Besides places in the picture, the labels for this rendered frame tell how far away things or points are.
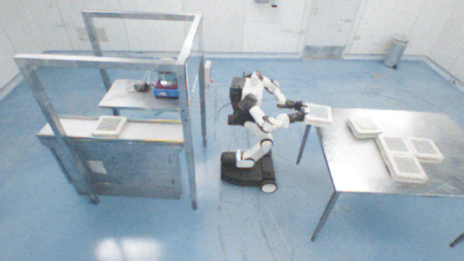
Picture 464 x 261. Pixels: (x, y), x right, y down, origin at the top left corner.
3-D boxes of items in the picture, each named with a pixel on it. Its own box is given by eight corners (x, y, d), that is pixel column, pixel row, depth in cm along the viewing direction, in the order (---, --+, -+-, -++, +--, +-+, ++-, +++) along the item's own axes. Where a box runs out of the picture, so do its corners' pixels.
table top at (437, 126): (443, 115, 287) (445, 112, 285) (522, 201, 204) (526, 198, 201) (308, 109, 289) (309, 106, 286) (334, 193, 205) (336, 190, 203)
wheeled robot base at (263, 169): (219, 189, 305) (219, 170, 283) (220, 156, 344) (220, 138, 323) (274, 189, 307) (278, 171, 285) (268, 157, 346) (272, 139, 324)
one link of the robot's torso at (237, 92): (227, 119, 253) (227, 87, 229) (233, 99, 278) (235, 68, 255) (257, 123, 249) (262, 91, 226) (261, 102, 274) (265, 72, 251)
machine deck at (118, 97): (188, 86, 227) (188, 82, 225) (180, 113, 199) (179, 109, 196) (118, 82, 228) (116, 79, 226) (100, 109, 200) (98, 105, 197)
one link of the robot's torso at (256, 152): (240, 166, 303) (264, 140, 276) (239, 153, 318) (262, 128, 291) (252, 170, 308) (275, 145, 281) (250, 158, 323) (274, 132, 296)
